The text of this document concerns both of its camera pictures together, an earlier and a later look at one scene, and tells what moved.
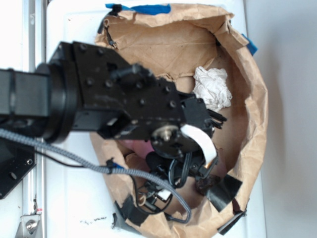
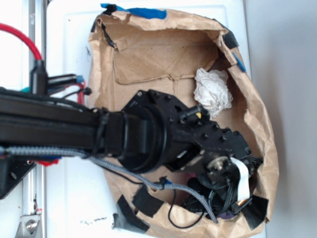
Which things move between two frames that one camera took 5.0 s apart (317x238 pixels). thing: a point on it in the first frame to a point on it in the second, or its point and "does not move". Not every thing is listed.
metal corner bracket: (29, 227) does not move
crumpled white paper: (211, 86) does not move
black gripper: (181, 159) to (217, 176)
